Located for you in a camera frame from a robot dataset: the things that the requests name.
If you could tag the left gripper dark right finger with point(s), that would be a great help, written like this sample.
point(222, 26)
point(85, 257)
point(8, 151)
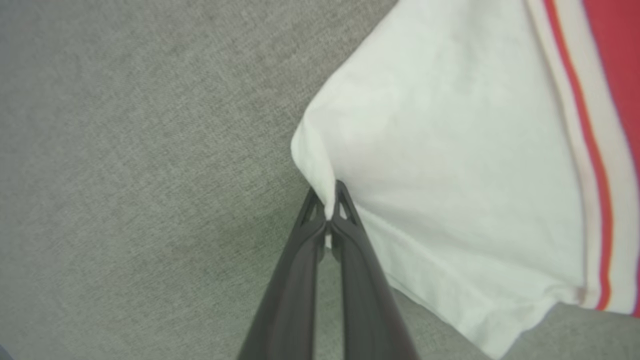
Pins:
point(367, 310)

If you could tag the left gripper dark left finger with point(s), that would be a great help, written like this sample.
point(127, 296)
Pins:
point(290, 300)

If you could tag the red and white shirt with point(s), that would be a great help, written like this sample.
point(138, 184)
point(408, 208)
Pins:
point(450, 175)

